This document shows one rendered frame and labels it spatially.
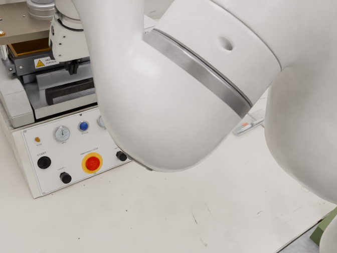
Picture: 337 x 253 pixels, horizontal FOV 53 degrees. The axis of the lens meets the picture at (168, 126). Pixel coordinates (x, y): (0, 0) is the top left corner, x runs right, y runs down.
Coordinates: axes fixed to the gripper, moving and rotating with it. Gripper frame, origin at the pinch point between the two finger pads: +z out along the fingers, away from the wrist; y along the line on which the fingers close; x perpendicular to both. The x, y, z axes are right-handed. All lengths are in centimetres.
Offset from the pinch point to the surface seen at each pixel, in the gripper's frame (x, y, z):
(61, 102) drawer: -5.3, -4.3, 6.7
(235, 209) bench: -47, 28, 15
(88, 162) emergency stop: -17.8, -1.3, 19.9
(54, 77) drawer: 2.2, -3.1, 6.3
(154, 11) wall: 52, 66, 43
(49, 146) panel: -11.8, -9.6, 15.2
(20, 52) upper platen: 8.2, -9.3, 2.1
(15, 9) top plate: 21.9, -6.1, 1.6
